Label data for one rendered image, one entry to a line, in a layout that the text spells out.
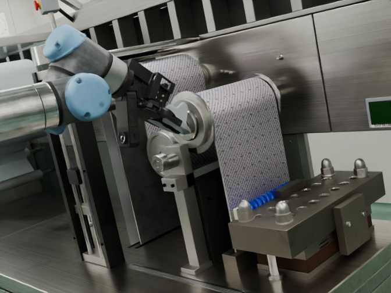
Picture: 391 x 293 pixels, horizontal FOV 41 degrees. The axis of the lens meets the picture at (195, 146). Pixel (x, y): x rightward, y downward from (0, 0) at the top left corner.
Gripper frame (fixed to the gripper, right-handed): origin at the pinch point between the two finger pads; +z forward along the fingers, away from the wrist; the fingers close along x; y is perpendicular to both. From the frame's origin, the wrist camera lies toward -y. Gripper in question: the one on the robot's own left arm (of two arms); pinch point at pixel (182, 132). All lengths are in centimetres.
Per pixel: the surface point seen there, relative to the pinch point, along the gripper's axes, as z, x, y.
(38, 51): -12, 71, 26
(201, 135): 3.5, -2.4, 0.9
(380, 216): 276, 102, 71
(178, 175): 6.0, 3.7, -8.0
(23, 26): 128, 553, 235
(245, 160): 17.2, -4.6, 0.9
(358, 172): 39.1, -20.9, 7.4
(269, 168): 26.0, -4.6, 2.5
